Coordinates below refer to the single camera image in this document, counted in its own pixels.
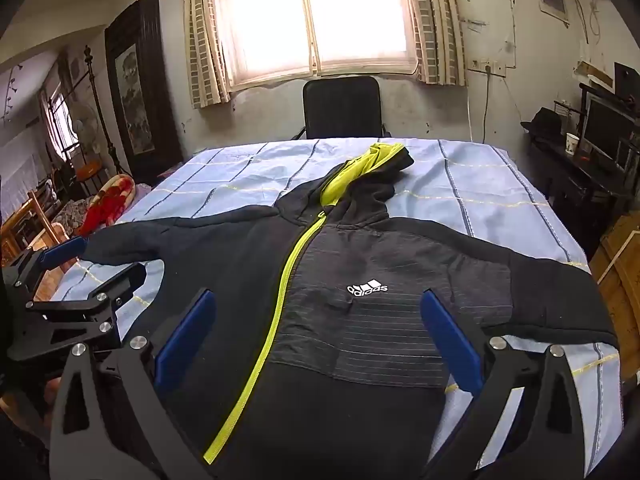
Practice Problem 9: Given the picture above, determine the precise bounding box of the grey power cable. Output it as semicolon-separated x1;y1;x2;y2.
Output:
481;67;492;143

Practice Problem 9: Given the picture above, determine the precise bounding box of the black office chair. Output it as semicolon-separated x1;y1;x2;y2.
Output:
291;76;392;141

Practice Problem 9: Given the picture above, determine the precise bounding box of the standing fan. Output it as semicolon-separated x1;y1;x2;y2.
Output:
67;105;102;161

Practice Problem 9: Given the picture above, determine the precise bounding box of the black hat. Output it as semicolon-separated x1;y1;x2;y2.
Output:
521;106;566;137

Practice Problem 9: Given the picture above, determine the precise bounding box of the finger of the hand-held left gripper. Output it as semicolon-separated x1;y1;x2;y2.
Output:
25;261;147;336
4;236;90;302

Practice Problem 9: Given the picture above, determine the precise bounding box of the light blue checked sheet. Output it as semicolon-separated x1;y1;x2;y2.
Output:
50;137;626;480

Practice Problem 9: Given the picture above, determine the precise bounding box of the orange stool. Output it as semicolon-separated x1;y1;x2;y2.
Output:
75;159;104;196

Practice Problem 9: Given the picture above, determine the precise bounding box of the black desk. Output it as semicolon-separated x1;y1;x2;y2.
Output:
520;120;640;261

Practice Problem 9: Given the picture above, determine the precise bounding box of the black hooded jacket yellow zipper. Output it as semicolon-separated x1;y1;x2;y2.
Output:
80;142;621;480

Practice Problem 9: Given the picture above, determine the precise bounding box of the computer monitor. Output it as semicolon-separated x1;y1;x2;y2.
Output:
582;95;640;171

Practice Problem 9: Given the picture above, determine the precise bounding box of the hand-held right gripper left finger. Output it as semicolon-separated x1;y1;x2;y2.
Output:
49;287;217;480

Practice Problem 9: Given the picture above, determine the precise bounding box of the checked curtain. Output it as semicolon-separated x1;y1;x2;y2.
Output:
181;0;233;109
400;0;467;87

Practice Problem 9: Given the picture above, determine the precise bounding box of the wall vent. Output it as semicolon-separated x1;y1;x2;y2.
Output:
536;0;571;26

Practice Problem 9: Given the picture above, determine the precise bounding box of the wooden chair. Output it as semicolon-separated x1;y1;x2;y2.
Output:
0;189;71;266

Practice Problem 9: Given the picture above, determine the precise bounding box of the barred side room window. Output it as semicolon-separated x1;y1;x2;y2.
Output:
42;87;81;161

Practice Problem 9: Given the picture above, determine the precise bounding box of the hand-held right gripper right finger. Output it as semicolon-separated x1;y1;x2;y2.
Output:
420;287;586;480

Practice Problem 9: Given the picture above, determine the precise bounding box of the dark framed painting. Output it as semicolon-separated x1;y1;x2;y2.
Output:
104;0;183;173

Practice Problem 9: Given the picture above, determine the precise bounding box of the black coat stand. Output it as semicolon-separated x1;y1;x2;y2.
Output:
82;45;123;176

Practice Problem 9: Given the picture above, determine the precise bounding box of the wall socket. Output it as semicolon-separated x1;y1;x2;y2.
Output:
467;57;506;77

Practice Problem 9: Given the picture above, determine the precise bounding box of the bright window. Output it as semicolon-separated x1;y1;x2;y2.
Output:
222;0;418;88

